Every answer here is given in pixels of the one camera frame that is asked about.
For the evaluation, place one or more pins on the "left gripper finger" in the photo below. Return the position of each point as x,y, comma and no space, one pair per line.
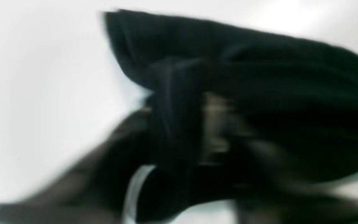
82,183

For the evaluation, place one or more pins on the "black graphic print T-shirt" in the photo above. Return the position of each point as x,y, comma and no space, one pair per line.
266,121

